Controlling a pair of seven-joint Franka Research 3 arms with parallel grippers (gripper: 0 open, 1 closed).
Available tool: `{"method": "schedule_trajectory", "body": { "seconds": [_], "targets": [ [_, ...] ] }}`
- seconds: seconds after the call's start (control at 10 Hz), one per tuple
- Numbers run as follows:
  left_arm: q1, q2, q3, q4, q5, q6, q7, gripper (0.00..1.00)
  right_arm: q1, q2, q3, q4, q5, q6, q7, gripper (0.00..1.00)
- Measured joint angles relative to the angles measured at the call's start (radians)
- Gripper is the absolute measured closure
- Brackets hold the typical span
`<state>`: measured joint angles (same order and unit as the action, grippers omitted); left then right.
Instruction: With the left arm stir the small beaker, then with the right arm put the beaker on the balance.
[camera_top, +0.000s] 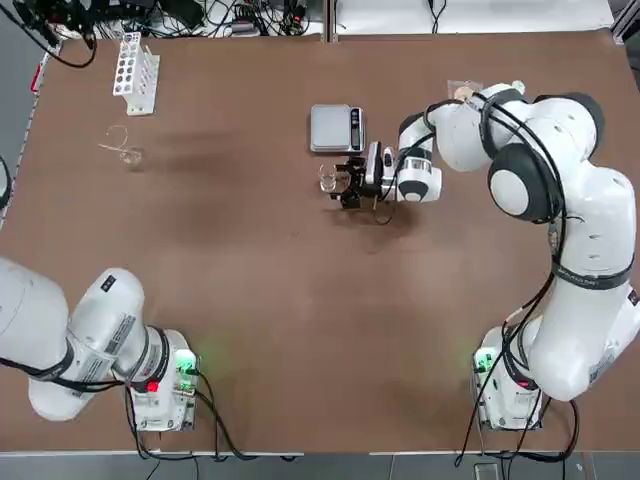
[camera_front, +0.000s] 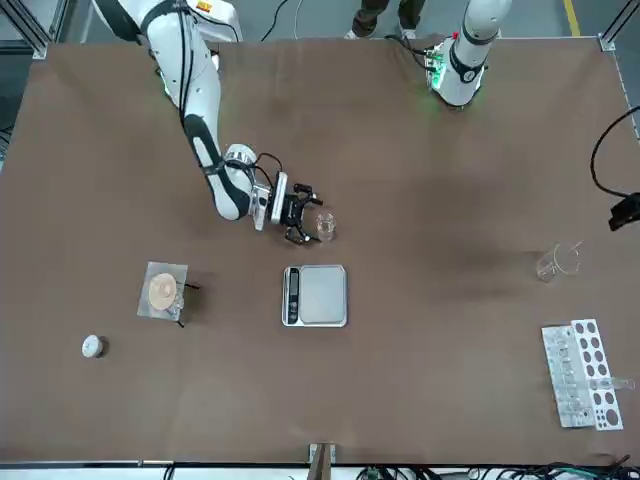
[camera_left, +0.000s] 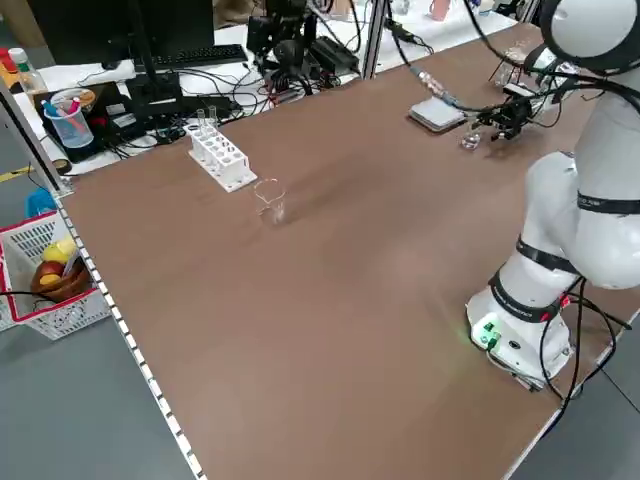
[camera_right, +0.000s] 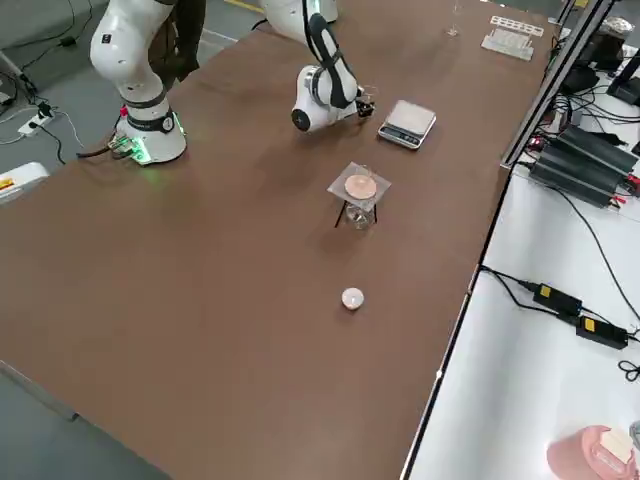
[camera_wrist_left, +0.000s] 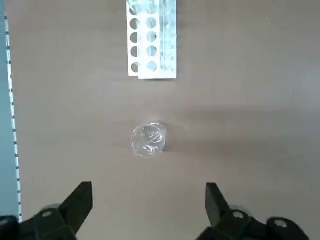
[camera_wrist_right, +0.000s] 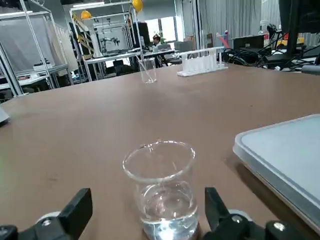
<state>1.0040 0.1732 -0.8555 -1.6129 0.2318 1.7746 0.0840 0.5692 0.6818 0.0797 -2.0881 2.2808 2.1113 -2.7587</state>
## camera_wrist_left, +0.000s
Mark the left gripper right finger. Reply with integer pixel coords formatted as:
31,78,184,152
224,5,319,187
197,182,311,240

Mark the white test tube rack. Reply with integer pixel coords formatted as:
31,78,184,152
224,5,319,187
126,0,180,81

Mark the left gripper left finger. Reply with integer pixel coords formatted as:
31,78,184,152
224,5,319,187
0,181,94,240

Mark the large glass beaker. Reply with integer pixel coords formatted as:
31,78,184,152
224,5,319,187
129,121,168,159

